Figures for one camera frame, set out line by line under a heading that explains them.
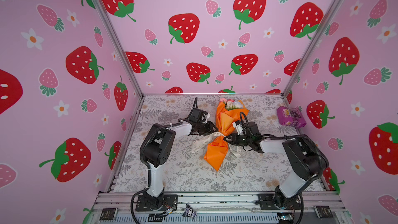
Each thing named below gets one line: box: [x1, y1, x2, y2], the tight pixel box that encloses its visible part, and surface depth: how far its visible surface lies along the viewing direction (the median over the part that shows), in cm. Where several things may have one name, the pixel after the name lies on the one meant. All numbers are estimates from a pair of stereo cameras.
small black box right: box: [313, 205, 334, 219], surface depth 71 cm
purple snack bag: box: [276, 105, 307, 129], surface depth 103 cm
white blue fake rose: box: [233, 100, 244, 109], surface depth 106 cm
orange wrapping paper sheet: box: [204, 98, 249, 172], surface depth 95 cm
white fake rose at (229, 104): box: [225, 100, 234, 110], surface depth 109 cm
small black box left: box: [99, 207, 118, 221], surface depth 71 cm
